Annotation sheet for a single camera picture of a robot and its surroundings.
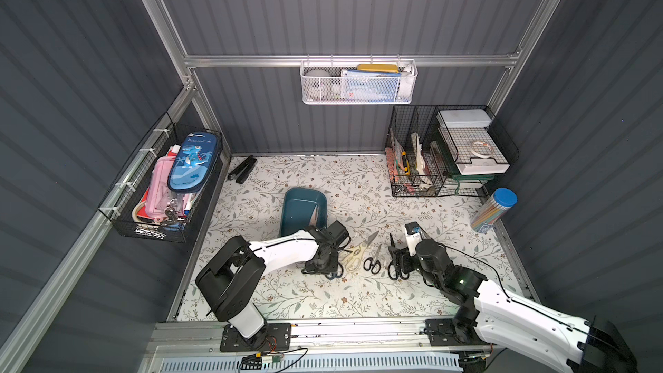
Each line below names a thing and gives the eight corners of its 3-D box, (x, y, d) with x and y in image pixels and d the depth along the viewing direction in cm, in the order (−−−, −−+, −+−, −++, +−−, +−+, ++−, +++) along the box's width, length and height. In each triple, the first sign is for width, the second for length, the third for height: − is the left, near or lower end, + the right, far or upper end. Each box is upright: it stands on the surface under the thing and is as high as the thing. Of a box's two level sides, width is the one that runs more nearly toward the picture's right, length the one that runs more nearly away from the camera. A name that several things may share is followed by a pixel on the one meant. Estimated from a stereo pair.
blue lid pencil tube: (472, 233, 97) (497, 205, 81) (466, 217, 101) (489, 187, 86) (493, 233, 97) (522, 205, 81) (486, 217, 101) (512, 187, 86)
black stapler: (229, 180, 114) (227, 176, 112) (246, 157, 123) (245, 153, 121) (241, 184, 112) (240, 180, 110) (258, 160, 122) (257, 156, 120)
